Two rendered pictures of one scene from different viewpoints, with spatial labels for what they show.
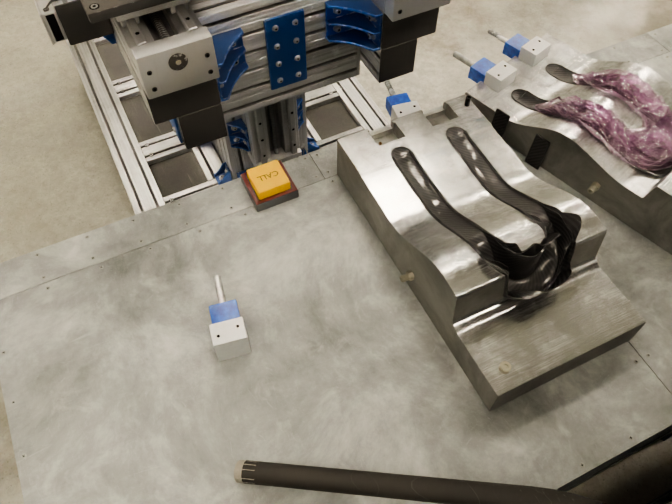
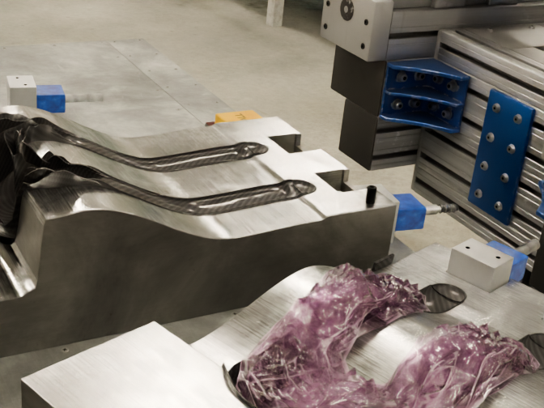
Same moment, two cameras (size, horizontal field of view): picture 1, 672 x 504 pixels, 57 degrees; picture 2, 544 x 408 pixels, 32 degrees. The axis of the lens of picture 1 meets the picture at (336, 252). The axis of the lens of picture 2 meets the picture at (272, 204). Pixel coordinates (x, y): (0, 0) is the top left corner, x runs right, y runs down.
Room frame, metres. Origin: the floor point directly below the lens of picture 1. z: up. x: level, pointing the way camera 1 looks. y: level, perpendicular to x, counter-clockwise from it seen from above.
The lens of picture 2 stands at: (0.66, -1.12, 1.31)
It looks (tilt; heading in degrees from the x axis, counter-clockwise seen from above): 26 degrees down; 85
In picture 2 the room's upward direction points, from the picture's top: 6 degrees clockwise
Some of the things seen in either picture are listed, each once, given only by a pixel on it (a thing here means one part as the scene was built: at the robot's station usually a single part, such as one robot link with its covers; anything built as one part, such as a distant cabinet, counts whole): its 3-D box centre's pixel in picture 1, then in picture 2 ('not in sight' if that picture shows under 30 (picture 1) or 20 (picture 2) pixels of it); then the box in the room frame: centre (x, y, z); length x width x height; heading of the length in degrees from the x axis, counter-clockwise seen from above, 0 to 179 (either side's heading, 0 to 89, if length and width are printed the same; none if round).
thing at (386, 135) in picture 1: (385, 140); (293, 157); (0.77, -0.09, 0.87); 0.05 x 0.05 x 0.04; 26
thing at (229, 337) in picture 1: (224, 312); (56, 98); (0.45, 0.17, 0.83); 0.13 x 0.05 x 0.05; 16
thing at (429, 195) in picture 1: (484, 197); (145, 161); (0.61, -0.23, 0.92); 0.35 x 0.16 x 0.09; 26
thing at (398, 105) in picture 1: (397, 103); (409, 211); (0.91, -0.12, 0.83); 0.13 x 0.05 x 0.05; 17
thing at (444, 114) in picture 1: (437, 120); (342, 195); (0.82, -0.18, 0.87); 0.05 x 0.05 x 0.04; 26
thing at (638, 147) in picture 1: (621, 110); (391, 343); (0.82, -0.50, 0.90); 0.26 x 0.18 x 0.08; 43
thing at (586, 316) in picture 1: (478, 225); (125, 202); (0.59, -0.23, 0.87); 0.50 x 0.26 x 0.14; 26
